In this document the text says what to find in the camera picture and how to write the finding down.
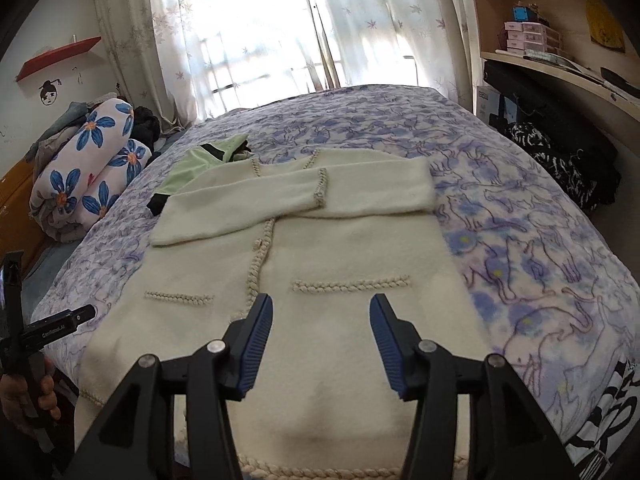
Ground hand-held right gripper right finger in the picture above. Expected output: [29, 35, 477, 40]
[369, 293, 576, 480]

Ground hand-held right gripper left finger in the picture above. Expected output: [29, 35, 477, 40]
[65, 292, 275, 480]

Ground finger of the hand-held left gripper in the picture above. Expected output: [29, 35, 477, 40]
[22, 304, 97, 347]

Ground white fleece cardigan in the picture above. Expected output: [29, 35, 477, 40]
[75, 149, 493, 478]

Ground grey clothes pile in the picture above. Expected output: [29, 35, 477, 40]
[27, 92, 118, 163]

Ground dark clothes pile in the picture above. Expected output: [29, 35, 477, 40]
[131, 106, 161, 153]

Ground person's left hand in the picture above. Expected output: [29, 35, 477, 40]
[0, 360, 62, 436]

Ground grey blue bed sheet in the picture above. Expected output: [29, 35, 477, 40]
[22, 240, 86, 311]

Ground rolled blue floral quilt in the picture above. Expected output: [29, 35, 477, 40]
[29, 99, 153, 241]

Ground cat print fleece blanket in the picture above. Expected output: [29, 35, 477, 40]
[30, 85, 640, 466]

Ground green garment with black trim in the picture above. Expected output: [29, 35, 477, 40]
[147, 134, 253, 216]

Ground black white printed cloth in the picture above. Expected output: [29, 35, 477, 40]
[565, 355, 640, 480]

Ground black white patterned garment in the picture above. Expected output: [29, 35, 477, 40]
[505, 122, 608, 211]

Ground white cardboard box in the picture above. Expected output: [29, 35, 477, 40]
[476, 85, 521, 126]

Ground black printed hanging garment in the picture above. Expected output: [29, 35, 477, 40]
[484, 60, 621, 201]

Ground white leaf print curtain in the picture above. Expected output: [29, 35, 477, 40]
[305, 0, 476, 111]
[92, 0, 331, 126]

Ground papers on shelf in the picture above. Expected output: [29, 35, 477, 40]
[522, 50, 601, 81]

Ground pink drawer boxes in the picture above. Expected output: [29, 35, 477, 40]
[504, 21, 561, 56]

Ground black object on shelf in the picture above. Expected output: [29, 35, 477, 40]
[600, 67, 640, 98]

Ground yellow round board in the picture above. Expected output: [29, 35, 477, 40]
[585, 0, 626, 53]

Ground wooden bed frame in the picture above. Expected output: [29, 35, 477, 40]
[0, 160, 51, 271]

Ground cartoon face wall sticker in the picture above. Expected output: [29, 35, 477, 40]
[39, 79, 62, 107]

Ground red wall shelf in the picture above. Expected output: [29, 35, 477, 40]
[15, 36, 102, 82]

